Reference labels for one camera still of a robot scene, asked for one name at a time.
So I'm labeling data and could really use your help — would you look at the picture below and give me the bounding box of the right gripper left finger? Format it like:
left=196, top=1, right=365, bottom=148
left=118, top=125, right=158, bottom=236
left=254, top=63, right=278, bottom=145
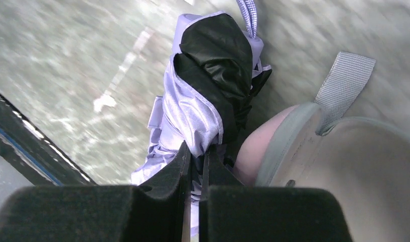
left=0, top=143, right=191, bottom=241

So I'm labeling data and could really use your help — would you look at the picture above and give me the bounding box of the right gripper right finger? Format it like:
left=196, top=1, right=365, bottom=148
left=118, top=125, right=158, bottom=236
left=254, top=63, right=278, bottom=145
left=199, top=146, right=352, bottom=241

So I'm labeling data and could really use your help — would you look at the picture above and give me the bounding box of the lilac umbrella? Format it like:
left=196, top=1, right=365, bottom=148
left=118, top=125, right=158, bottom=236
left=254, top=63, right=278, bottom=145
left=131, top=1, right=272, bottom=237

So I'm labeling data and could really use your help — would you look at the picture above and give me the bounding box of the pink umbrella case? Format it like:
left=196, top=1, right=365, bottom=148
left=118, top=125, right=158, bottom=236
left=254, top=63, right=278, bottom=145
left=233, top=52, right=410, bottom=241

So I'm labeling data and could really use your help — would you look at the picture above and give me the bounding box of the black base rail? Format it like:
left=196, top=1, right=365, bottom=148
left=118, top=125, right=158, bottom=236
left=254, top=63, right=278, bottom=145
left=0, top=94, right=95, bottom=186

